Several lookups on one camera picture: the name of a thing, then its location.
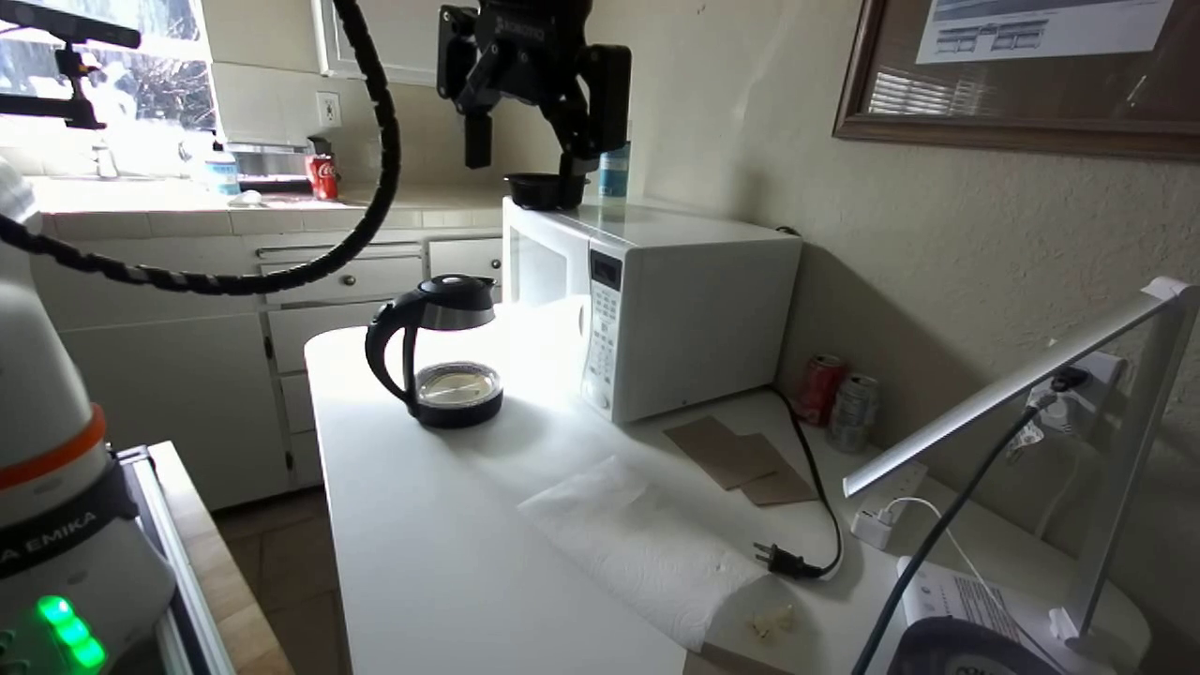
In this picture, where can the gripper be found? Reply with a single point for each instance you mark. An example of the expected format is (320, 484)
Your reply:
(534, 42)

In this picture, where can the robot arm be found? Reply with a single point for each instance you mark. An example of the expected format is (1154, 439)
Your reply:
(56, 375)

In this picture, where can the black masking tape roll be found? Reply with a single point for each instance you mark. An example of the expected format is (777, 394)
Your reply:
(530, 192)

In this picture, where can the microwave door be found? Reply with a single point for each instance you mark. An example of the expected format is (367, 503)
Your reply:
(544, 262)

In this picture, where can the white microwave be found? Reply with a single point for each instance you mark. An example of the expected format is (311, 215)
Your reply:
(694, 309)

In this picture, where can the blue bottle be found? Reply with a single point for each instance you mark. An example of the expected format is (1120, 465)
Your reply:
(614, 173)

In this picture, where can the red soda can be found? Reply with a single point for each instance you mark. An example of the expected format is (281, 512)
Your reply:
(819, 389)
(322, 178)

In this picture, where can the black glass kettle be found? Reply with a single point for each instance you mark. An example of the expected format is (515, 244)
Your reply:
(455, 389)

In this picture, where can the clear plastic bottle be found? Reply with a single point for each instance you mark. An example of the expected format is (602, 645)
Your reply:
(222, 173)

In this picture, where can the brown paper napkin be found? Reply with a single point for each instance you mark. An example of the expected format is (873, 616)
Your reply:
(722, 455)
(787, 487)

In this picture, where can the window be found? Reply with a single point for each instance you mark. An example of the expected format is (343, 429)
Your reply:
(159, 89)

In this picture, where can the silver can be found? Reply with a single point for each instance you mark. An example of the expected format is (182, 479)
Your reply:
(853, 412)

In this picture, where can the kitchen cabinet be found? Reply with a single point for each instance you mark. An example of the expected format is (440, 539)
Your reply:
(187, 375)

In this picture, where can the tap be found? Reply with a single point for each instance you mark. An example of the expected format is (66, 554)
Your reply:
(105, 159)

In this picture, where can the white paper towel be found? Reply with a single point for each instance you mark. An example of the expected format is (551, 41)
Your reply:
(637, 553)

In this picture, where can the framed picture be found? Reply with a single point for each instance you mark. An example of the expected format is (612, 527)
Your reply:
(1012, 94)

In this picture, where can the white desk lamp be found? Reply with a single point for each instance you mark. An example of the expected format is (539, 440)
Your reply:
(994, 394)

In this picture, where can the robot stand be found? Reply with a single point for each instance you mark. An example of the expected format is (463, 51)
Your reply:
(211, 581)

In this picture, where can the white and black device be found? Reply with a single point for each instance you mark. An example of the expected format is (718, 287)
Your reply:
(966, 637)

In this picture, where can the wall socket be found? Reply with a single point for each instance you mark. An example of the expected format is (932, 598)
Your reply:
(1092, 375)
(328, 109)

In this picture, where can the camera on mount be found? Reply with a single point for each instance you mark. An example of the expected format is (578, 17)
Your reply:
(70, 28)

